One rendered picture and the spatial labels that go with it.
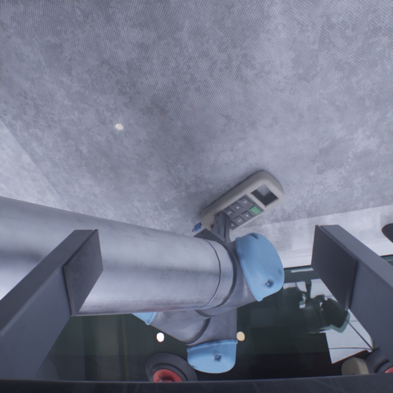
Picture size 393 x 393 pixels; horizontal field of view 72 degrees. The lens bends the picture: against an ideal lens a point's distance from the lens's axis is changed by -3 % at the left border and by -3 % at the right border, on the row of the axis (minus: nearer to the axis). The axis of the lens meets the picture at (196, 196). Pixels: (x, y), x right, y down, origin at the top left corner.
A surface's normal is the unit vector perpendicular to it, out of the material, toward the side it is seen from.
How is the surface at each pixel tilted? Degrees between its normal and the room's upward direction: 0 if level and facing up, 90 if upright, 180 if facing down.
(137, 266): 70
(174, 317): 17
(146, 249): 94
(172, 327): 4
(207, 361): 0
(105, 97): 0
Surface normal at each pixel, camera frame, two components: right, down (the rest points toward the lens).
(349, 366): -0.95, -0.29
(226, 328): 0.61, -0.47
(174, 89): -0.12, 0.63
